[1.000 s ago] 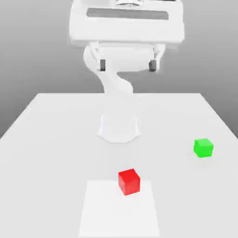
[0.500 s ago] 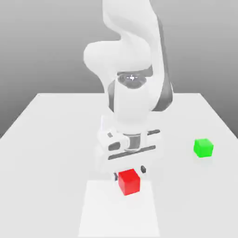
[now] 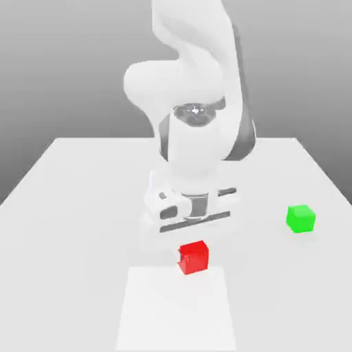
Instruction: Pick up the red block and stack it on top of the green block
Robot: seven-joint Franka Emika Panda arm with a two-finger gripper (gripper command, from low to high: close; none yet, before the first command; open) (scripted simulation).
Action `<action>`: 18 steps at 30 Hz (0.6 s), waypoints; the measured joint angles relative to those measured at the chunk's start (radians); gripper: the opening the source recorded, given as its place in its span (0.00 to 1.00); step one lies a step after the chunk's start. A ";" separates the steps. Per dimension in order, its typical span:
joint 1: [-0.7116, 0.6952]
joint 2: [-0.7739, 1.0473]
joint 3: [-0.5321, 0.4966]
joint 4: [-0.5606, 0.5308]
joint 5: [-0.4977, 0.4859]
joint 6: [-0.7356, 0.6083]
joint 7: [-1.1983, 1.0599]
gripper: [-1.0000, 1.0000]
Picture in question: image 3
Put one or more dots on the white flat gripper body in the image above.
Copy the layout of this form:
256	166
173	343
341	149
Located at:
192	229

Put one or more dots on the small red cube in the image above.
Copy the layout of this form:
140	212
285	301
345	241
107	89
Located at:
195	258

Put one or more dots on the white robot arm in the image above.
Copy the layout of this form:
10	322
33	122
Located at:
192	68

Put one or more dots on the small green cube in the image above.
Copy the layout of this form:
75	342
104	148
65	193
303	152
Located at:
300	219

